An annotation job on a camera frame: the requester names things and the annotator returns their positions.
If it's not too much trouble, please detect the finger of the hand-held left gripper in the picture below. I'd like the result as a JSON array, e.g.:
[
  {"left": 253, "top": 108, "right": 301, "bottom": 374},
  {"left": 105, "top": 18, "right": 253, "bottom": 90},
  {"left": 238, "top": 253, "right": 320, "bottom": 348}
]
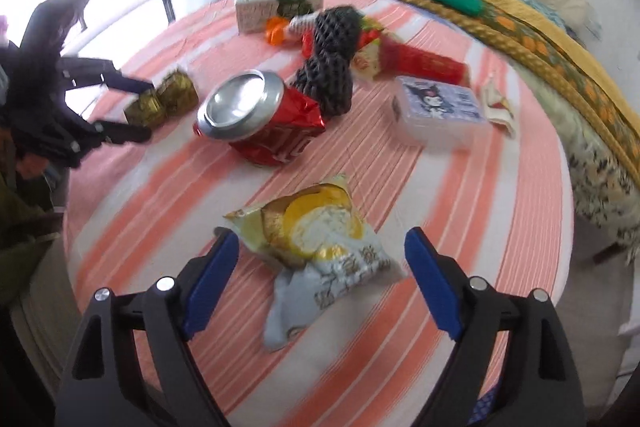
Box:
[
  {"left": 62, "top": 104, "right": 153, "bottom": 170},
  {"left": 60, "top": 56, "right": 156, "bottom": 96}
]

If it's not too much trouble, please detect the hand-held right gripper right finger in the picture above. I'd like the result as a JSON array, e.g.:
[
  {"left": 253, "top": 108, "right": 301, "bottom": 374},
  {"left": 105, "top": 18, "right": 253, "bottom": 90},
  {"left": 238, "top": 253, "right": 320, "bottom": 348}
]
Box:
[{"left": 404, "top": 227, "right": 587, "bottom": 427}]

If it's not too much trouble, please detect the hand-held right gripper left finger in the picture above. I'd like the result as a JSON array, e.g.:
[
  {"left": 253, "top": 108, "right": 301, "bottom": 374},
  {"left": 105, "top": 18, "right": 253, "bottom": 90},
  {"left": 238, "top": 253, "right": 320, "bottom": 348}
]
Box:
[{"left": 54, "top": 228, "right": 241, "bottom": 427}]

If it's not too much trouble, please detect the green gold foil cube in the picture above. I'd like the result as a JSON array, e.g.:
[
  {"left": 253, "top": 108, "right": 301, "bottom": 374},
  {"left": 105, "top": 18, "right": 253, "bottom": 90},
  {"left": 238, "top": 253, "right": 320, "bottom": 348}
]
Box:
[
  {"left": 124, "top": 89, "right": 168, "bottom": 130},
  {"left": 157, "top": 67, "right": 201, "bottom": 116}
]

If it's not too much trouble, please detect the yellow snack packet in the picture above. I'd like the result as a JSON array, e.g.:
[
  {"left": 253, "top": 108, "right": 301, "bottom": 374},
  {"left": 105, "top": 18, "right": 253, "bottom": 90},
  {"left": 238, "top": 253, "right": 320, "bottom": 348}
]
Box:
[{"left": 222, "top": 173, "right": 408, "bottom": 353}]

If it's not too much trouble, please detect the orange white striped bedsheet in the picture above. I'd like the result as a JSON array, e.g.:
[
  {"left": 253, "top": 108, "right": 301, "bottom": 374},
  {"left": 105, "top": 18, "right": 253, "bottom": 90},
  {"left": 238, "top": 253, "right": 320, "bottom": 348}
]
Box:
[{"left": 62, "top": 0, "right": 576, "bottom": 427}]

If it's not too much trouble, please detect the crushed red soda can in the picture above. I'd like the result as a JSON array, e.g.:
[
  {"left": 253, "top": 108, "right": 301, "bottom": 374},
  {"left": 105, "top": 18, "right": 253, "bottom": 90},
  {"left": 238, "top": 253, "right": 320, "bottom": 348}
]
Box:
[{"left": 194, "top": 70, "right": 327, "bottom": 168}]

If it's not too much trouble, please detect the white green printed carton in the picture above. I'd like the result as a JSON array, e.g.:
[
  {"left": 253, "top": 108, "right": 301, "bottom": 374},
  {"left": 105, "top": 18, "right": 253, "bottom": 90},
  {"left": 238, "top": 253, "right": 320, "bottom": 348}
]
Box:
[{"left": 235, "top": 0, "right": 326, "bottom": 35}]

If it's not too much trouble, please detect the clear plastic cartoon box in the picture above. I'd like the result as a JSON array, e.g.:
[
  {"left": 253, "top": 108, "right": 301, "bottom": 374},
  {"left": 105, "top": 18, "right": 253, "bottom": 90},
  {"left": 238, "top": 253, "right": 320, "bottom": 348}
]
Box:
[{"left": 391, "top": 76, "right": 493, "bottom": 152}]

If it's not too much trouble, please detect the orange plastic piece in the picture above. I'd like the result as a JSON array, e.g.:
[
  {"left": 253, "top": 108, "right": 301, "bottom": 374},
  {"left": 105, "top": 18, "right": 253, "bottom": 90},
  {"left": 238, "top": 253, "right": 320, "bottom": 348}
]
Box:
[{"left": 265, "top": 18, "right": 292, "bottom": 48}]

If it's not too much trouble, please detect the white crumpled wrapper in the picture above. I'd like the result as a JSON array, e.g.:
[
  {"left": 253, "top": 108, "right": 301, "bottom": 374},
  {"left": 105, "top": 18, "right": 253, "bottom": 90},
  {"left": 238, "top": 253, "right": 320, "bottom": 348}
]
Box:
[{"left": 480, "top": 72, "right": 521, "bottom": 140}]

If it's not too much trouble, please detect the cream floral bed cover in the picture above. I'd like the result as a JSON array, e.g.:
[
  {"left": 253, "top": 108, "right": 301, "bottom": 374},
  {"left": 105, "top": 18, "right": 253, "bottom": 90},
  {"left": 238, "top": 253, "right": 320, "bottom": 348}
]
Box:
[{"left": 530, "top": 77, "right": 640, "bottom": 260}]

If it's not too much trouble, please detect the long red packet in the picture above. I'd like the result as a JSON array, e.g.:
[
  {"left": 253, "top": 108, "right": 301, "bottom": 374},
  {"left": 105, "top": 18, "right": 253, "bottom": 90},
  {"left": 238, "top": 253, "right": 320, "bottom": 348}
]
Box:
[{"left": 377, "top": 32, "right": 471, "bottom": 88}]

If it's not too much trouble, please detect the black foam net sleeve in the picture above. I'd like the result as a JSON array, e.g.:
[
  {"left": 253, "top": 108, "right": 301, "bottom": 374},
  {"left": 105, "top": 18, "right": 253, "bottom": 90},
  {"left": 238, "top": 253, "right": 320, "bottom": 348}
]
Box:
[{"left": 291, "top": 6, "right": 363, "bottom": 118}]

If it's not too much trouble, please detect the red white snack packet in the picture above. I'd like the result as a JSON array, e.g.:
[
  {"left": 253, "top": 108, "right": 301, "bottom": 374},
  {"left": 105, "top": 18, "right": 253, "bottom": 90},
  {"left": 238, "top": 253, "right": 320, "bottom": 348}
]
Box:
[{"left": 350, "top": 19, "right": 396, "bottom": 82}]

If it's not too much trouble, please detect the yellow dotted blanket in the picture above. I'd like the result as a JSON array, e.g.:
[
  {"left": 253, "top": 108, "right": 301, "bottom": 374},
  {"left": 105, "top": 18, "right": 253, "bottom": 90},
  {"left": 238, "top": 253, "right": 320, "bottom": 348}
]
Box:
[{"left": 240, "top": 0, "right": 640, "bottom": 148}]

